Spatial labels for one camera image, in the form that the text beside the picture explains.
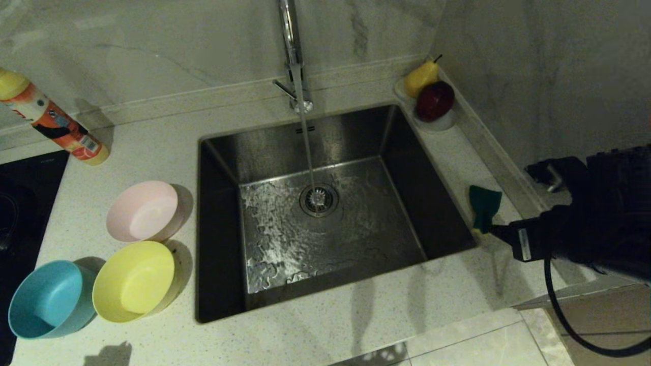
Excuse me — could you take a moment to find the green and yellow sponge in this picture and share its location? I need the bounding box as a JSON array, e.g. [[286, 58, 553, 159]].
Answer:
[[468, 185, 502, 235]]

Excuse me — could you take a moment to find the chrome faucet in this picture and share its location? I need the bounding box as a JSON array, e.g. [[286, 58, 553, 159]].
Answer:
[[272, 0, 313, 113]]

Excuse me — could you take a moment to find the blue plastic bowl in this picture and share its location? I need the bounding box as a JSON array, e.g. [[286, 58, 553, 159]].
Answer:
[[8, 260, 97, 340]]

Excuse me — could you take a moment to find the yellow-capped dish soap bottle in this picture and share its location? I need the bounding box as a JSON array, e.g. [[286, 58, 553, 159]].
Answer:
[[0, 69, 110, 166]]

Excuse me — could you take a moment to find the stainless steel sink basin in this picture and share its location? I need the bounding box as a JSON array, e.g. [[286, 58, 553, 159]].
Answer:
[[195, 104, 480, 324]]

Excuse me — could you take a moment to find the round metal sink drain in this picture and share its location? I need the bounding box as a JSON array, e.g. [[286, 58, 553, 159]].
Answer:
[[299, 183, 339, 218]]

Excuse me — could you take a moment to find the beige cabinet front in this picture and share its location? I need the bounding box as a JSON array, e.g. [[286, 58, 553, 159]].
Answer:
[[511, 282, 651, 366]]

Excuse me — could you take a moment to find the small white fruit dish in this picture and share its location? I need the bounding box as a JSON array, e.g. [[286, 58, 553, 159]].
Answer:
[[394, 76, 457, 133]]

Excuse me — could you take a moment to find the dark red apple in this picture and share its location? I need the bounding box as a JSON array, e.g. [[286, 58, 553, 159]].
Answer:
[[415, 81, 456, 123]]

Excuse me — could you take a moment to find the yellow pear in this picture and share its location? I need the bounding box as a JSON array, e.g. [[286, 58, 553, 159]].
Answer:
[[405, 54, 443, 98]]

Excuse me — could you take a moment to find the pink plastic bowl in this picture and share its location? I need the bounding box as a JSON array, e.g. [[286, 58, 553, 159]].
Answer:
[[106, 180, 186, 243]]

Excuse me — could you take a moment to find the yellow plastic bowl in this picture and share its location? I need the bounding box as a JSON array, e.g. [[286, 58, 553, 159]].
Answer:
[[93, 240, 180, 324]]

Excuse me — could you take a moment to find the black induction cooktop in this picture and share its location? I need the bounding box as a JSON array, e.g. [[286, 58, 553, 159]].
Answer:
[[0, 150, 71, 366]]

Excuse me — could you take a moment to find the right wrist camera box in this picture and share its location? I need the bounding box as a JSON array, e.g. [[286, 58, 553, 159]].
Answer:
[[525, 157, 590, 194]]

